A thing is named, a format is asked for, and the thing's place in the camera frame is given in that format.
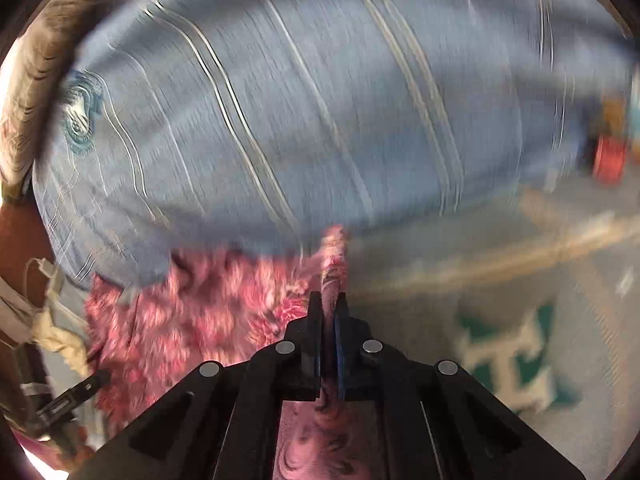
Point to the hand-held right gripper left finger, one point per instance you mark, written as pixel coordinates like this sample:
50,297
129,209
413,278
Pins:
316,360

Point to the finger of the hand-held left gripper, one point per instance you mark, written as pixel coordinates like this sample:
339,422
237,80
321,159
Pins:
75,395

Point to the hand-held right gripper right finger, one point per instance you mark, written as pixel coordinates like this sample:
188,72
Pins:
342,355

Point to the pink floral garment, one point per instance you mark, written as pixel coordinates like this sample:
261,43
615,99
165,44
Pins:
200,320

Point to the grey patterned bed sheet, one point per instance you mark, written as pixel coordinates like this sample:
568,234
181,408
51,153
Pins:
500,310

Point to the blue plaid pillow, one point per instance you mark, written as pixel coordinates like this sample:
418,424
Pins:
300,110

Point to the red round object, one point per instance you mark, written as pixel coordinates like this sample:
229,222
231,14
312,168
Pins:
610,157

